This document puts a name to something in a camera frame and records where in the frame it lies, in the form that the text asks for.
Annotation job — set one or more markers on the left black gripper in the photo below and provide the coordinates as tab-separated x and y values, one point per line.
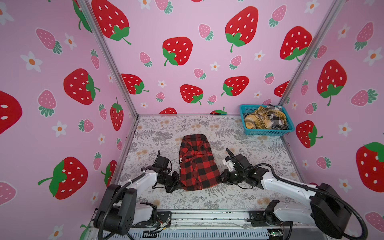
176	179

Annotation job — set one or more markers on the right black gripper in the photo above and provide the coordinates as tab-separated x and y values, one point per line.
225	177

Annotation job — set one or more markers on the red black plaid shirt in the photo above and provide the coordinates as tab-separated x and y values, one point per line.
198	169

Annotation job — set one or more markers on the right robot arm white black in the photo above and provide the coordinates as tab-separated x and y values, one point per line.
316	205

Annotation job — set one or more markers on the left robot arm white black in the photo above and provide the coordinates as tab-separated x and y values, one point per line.
119	210

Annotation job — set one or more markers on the yellow plaid shirt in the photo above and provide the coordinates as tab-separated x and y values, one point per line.
266	118

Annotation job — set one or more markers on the teal plastic basket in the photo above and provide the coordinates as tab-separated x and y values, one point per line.
247	109

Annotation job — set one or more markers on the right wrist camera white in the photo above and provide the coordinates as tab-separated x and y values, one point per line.
229	164

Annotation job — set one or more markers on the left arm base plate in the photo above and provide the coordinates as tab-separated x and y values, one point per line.
160	220

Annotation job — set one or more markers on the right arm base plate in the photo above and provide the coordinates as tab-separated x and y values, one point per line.
261	219

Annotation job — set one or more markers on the aluminium rail frame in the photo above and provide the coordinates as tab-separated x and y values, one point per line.
221	225

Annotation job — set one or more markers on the right corner aluminium post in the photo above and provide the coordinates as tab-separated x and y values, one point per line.
324	27

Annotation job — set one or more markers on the corner aluminium post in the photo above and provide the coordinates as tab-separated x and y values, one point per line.
108	22
324	27

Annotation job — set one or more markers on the left corner aluminium post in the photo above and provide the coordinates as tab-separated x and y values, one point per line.
108	22

